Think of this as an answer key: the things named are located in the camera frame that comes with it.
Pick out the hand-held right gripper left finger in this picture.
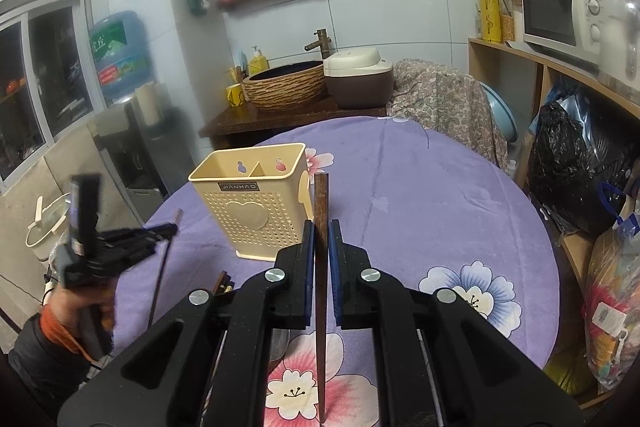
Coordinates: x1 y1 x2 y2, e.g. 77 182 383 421
56 219 317 427

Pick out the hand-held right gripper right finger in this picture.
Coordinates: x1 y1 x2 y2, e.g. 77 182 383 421
328 219 583 427

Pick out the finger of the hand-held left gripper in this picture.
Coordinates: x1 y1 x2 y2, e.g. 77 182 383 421
102 224 179 248
127 239 166 265

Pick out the thin black chopstick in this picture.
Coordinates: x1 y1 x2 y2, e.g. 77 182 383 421
148 208 184 330

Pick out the brown wooden chopstick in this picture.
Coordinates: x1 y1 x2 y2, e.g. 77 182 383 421
314 173 331 423

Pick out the cream plastic utensil holder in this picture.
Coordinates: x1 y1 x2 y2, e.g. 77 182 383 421
188 142 312 262

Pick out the metal spoon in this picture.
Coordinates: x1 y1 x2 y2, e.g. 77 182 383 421
271 329 292 364

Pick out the person's left forearm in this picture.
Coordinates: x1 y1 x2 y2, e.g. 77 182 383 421
7 307 117 414

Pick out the person's left hand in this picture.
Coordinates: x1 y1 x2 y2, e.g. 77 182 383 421
44 288 117 332

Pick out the grey water dispenser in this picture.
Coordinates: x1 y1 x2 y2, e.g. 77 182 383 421
92 99 187 214

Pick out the purple floral tablecloth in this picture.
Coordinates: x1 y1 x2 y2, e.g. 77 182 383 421
107 114 561 427

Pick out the beige paper cup tube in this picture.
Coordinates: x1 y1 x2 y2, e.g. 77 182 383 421
135 82 169 126

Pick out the dark wooden washstand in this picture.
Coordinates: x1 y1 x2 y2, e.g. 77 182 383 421
199 94 389 148

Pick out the woven sink basin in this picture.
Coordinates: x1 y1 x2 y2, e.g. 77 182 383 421
242 60 327 110

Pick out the cream and brown rice cooker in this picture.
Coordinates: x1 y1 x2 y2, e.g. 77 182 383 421
323 48 395 110

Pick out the blue water jug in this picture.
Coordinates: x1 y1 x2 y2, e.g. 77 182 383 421
89 11 153 100

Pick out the aluminium window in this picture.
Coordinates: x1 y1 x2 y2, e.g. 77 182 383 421
0 0 97 184

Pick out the paisley floral cloth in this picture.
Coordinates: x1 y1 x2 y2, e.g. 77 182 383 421
387 59 509 168

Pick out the yellow soap pump bottle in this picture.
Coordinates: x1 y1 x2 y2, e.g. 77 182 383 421
248 46 270 76

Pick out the bamboo style brass faucet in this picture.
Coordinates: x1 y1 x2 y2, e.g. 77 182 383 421
304 28 334 60

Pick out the light blue plastic basin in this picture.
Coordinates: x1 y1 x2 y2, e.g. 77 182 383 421
477 82 521 142

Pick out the black plastic bag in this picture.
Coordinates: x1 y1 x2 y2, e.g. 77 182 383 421
527 99 640 236

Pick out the clear bag of colourful goods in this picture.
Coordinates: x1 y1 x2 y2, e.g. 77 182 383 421
582 197 640 394

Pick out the blue plastic bag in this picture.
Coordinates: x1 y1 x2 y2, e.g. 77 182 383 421
542 77 591 118

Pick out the wooden shelf unit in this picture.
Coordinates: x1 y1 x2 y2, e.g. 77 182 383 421
467 37 640 410

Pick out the glass jar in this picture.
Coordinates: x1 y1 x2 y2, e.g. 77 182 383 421
497 0 524 43

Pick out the yellow wrap roll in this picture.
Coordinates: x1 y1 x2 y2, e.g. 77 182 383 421
475 0 503 44

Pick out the white microwave oven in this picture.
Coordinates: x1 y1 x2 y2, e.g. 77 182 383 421
520 0 629 76

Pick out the white electric kettle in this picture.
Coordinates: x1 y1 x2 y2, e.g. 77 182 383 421
597 0 640 88

